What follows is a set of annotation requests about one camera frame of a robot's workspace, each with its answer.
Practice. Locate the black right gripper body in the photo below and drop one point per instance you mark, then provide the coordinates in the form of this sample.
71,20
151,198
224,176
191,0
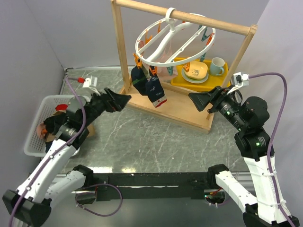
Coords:
224,103

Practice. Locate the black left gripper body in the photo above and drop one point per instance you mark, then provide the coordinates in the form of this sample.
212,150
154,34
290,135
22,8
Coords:
98,105

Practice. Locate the red sock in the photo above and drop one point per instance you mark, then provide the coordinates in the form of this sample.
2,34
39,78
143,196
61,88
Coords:
61,107

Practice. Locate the santa pattern sock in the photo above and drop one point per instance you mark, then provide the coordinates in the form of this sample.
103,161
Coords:
155,92

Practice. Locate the black socks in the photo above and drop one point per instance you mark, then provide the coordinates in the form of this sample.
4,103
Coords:
53,123

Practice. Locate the white round clip hanger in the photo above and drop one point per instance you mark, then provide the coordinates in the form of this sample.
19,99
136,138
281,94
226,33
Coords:
170,42

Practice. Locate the brown ribbed sock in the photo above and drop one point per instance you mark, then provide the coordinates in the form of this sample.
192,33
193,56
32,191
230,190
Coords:
91,130

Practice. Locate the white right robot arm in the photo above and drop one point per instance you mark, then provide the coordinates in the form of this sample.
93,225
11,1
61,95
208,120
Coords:
266,208

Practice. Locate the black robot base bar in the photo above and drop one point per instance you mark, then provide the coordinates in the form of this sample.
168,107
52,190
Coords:
110,186

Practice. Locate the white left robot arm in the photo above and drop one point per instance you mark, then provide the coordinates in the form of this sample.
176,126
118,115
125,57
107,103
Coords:
34,199

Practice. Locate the wooden hanger rack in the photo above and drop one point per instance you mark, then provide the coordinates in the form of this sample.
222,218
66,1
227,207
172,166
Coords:
179,108

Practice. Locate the yellow plastic tray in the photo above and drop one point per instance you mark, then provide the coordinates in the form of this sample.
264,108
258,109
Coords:
209,82

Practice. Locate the navy green striped sock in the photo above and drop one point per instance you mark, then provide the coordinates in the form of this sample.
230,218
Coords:
140,77

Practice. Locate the light blue mug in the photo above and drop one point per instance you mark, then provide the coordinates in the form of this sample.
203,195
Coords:
216,67

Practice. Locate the pink sock in basket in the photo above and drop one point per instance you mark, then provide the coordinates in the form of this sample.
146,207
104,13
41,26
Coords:
41,131

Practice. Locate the white plastic basket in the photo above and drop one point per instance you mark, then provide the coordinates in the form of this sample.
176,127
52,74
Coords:
35,146

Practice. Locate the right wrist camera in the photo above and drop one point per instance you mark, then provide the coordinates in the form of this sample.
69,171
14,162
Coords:
240,80

